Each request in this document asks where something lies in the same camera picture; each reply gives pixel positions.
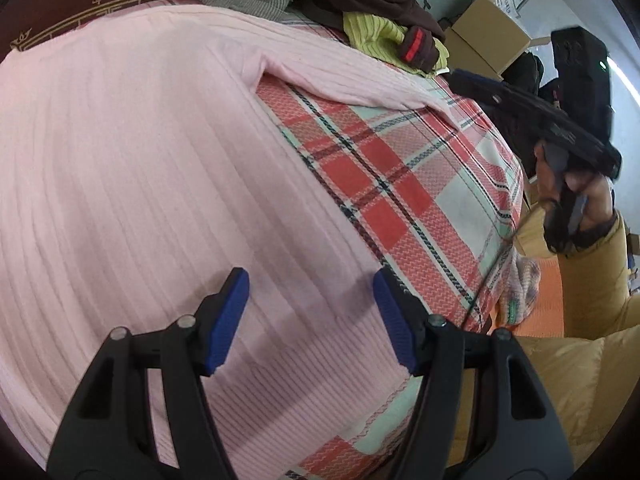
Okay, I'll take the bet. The yellow-green garment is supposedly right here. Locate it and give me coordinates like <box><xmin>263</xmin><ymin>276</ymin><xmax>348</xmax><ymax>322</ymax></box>
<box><xmin>343</xmin><ymin>12</ymin><xmax>449</xmax><ymax>77</ymax></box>

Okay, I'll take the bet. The yellow jacket right sleeve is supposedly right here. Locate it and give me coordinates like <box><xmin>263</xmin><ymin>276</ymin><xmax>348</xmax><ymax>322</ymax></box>
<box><xmin>558</xmin><ymin>212</ymin><xmax>639</xmax><ymax>340</ymax></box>

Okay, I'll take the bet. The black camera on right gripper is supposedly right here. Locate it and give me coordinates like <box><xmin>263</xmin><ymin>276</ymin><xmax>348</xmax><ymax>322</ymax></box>
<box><xmin>551</xmin><ymin>26</ymin><xmax>612</xmax><ymax>144</ymax></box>

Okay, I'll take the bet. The dark brown garment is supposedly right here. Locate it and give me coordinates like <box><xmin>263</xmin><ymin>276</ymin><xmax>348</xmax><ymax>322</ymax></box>
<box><xmin>299</xmin><ymin>0</ymin><xmax>447</xmax><ymax>74</ymax></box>

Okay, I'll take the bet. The right hand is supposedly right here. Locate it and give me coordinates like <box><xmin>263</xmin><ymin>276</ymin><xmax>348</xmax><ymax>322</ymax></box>
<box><xmin>534</xmin><ymin>141</ymin><xmax>615</xmax><ymax>232</ymax></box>

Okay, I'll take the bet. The plaid bed sheet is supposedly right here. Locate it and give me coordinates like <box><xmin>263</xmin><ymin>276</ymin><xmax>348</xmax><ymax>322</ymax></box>
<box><xmin>254</xmin><ymin>0</ymin><xmax>542</xmax><ymax>480</ymax></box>

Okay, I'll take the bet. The cardboard box right side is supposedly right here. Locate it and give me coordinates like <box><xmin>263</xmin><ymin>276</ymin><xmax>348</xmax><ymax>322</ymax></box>
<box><xmin>445</xmin><ymin>0</ymin><xmax>551</xmax><ymax>80</ymax></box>

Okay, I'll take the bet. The pink knit sweater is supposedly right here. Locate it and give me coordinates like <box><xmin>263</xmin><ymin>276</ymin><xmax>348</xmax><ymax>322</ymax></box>
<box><xmin>1</xmin><ymin>6</ymin><xmax>462</xmax><ymax>479</ymax></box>

